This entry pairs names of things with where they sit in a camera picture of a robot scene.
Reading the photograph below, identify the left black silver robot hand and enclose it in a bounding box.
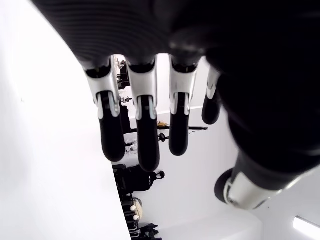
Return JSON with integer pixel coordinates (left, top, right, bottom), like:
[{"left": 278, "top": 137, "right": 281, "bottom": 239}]
[{"left": 31, "top": 0, "right": 320, "bottom": 211}]

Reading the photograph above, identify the black tripod pole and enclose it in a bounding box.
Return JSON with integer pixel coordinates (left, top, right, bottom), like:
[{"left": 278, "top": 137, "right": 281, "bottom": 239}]
[{"left": 156, "top": 121, "right": 209, "bottom": 133}]

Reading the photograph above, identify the black tall column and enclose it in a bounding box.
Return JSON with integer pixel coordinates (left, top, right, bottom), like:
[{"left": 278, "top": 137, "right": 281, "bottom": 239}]
[{"left": 119, "top": 104, "right": 132, "bottom": 133}]

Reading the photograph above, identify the silver humanoid robot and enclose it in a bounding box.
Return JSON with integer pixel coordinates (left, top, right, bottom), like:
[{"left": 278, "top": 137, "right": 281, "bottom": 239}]
[{"left": 124, "top": 138, "right": 138, "bottom": 155}]

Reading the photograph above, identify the beige plush toy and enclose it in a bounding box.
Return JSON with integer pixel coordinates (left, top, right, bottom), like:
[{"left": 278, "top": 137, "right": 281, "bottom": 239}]
[{"left": 129, "top": 196, "right": 143, "bottom": 221}]

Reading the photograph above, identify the ceiling light panel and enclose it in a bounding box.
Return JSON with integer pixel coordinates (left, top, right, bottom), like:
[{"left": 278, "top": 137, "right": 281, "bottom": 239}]
[{"left": 292, "top": 216, "right": 320, "bottom": 235}]

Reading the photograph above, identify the black chair row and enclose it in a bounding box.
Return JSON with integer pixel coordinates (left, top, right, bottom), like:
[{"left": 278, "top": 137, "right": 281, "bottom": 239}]
[{"left": 121, "top": 193, "right": 140, "bottom": 240}]

